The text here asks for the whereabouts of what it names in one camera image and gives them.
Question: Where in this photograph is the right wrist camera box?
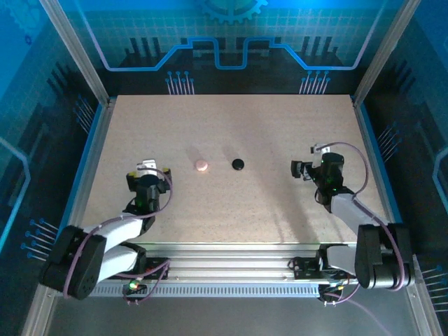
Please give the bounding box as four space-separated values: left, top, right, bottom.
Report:
309 142 332 169

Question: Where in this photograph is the aluminium mounting rail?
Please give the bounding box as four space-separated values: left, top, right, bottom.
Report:
45 243 421 286

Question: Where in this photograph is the aluminium frame post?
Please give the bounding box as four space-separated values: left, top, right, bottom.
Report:
351 0 421 106
38 0 113 106

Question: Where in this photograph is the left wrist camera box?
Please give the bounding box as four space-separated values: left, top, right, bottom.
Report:
136 159 158 178

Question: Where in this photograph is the aluminium side rail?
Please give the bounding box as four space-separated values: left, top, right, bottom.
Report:
351 97 403 253
59 99 116 253

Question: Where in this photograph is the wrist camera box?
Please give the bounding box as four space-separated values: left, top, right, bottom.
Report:
309 142 332 169
136 159 158 178

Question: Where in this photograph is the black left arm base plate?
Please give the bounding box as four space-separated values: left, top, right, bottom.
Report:
145 257 171 281

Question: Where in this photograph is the slotted grey cable duct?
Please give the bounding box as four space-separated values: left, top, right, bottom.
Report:
90 285 321 298

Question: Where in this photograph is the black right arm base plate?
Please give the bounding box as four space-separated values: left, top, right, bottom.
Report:
288 257 358 281

